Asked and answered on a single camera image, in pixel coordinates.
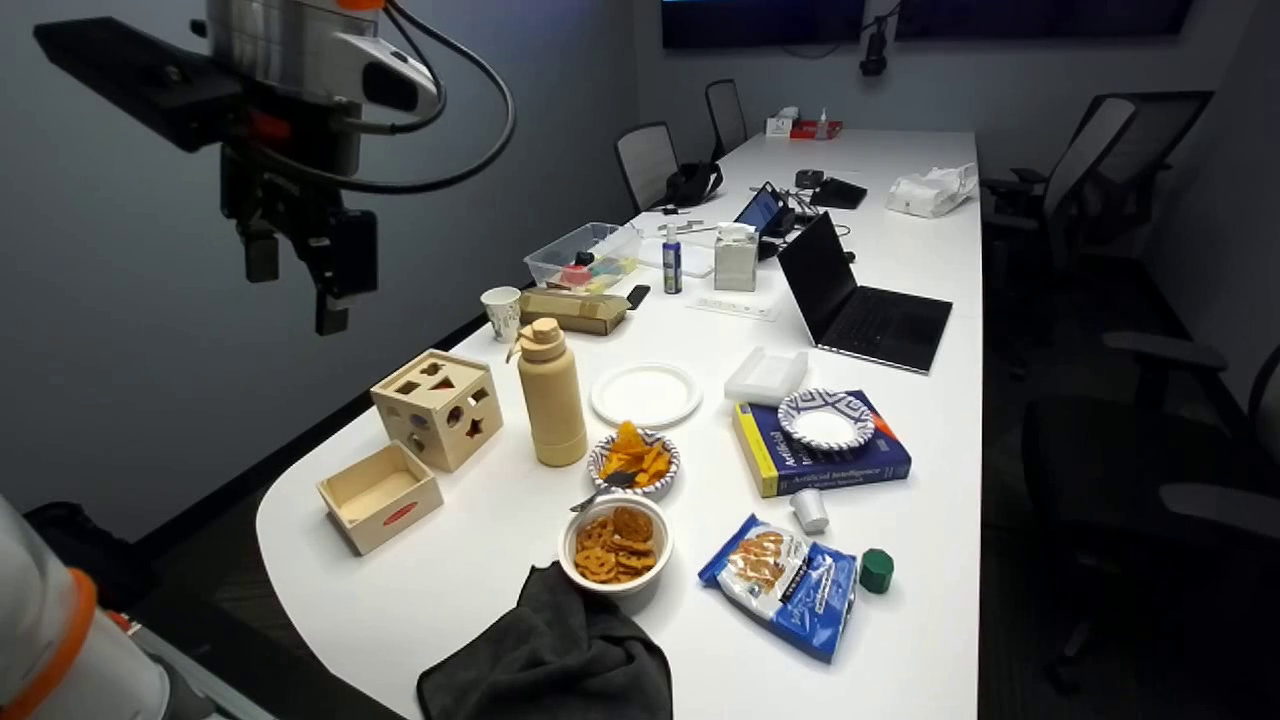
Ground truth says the open wooden box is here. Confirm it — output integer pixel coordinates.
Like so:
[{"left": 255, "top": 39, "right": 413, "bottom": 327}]
[{"left": 315, "top": 441, "right": 448, "bottom": 562}]

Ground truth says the hanging camera on pole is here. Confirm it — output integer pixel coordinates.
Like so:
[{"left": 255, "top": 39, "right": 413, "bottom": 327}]
[{"left": 856, "top": 0, "right": 901, "bottom": 80}]

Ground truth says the blue snack bag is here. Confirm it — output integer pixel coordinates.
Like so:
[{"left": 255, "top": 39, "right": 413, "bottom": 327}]
[{"left": 696, "top": 513, "right": 864, "bottom": 667}]

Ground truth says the white round plate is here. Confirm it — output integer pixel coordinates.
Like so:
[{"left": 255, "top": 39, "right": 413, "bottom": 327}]
[{"left": 588, "top": 360, "right": 707, "bottom": 434}]

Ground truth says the black bag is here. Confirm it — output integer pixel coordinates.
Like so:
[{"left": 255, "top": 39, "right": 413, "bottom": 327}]
[{"left": 659, "top": 155, "right": 727, "bottom": 211}]

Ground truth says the black office chair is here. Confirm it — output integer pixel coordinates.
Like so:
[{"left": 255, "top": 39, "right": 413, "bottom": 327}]
[
  {"left": 986, "top": 89, "right": 1215, "bottom": 278},
  {"left": 1018, "top": 326, "right": 1280, "bottom": 685}
]

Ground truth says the small white cup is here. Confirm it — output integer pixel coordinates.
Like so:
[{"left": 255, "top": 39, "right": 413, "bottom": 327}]
[{"left": 787, "top": 484, "right": 831, "bottom": 540}]

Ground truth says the black laptop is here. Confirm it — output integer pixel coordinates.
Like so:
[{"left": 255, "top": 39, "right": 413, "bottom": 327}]
[{"left": 776, "top": 209, "right": 958, "bottom": 377}]

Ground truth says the white carton box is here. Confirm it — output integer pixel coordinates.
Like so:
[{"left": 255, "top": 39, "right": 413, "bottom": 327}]
[{"left": 712, "top": 221, "right": 764, "bottom": 298}]

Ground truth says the blue and yellow book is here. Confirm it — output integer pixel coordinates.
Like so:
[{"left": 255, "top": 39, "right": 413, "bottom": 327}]
[{"left": 727, "top": 387, "right": 915, "bottom": 503}]

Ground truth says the clear plastic container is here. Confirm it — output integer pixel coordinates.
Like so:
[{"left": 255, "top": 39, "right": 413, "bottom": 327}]
[{"left": 521, "top": 218, "right": 647, "bottom": 298}]

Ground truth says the grey mesh office chair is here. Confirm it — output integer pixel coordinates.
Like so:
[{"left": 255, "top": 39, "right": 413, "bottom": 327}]
[
  {"left": 612, "top": 122, "right": 686, "bottom": 218},
  {"left": 699, "top": 77, "right": 754, "bottom": 162}
]

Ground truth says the tan brown bottle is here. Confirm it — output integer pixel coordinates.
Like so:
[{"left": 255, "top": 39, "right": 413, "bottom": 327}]
[{"left": 511, "top": 313, "right": 591, "bottom": 471}]

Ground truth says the white paper cup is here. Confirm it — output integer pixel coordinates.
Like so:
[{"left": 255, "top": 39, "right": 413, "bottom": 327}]
[{"left": 475, "top": 285, "right": 527, "bottom": 345}]

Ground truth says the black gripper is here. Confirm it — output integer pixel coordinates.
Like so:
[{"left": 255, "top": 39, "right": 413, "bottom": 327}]
[{"left": 216, "top": 132, "right": 386, "bottom": 342}]

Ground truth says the tablet with blue screen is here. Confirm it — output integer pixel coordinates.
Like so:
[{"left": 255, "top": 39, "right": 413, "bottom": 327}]
[{"left": 731, "top": 180, "right": 799, "bottom": 242}]

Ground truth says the blue patterned white bowl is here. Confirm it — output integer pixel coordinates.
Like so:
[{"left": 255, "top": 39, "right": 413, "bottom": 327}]
[{"left": 776, "top": 385, "right": 881, "bottom": 457}]

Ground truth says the crumpled white tissue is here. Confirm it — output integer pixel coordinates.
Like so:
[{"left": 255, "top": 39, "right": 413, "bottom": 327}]
[{"left": 883, "top": 162, "right": 981, "bottom": 221}]

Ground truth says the small green cap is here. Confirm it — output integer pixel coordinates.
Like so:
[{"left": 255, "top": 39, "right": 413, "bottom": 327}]
[{"left": 856, "top": 546, "right": 901, "bottom": 598}]

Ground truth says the black cloth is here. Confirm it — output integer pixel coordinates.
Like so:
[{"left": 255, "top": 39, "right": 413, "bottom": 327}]
[{"left": 413, "top": 562, "right": 678, "bottom": 720}]

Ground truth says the wooden shape sorter cube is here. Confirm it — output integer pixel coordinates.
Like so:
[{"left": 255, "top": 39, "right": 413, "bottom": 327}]
[{"left": 370, "top": 345, "right": 508, "bottom": 477}]

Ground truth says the white bowl of pretzels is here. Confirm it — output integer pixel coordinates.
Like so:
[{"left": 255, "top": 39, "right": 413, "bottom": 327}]
[{"left": 555, "top": 492, "right": 678, "bottom": 598}]

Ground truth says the black gadget pile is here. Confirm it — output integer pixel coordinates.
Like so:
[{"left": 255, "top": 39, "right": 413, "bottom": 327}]
[{"left": 791, "top": 164, "right": 872, "bottom": 211}]

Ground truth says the white plastic tray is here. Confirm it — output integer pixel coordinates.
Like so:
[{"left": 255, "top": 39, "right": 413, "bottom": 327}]
[{"left": 720, "top": 345, "right": 813, "bottom": 408}]

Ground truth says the metal spoon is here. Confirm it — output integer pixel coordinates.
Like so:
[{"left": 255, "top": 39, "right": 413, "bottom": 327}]
[{"left": 567, "top": 467, "right": 642, "bottom": 515}]

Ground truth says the small bowl of orange chips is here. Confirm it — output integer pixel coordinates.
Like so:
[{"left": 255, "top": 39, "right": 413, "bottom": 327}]
[{"left": 588, "top": 422, "right": 686, "bottom": 501}]

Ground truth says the brown wooden roll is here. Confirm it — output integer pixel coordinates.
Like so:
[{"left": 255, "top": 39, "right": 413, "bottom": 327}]
[{"left": 516, "top": 285, "right": 631, "bottom": 335}]

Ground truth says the wall monitor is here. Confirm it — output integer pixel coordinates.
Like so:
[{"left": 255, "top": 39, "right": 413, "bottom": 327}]
[
  {"left": 656, "top": 0, "right": 872, "bottom": 55},
  {"left": 891, "top": 0, "right": 1201, "bottom": 46}
]

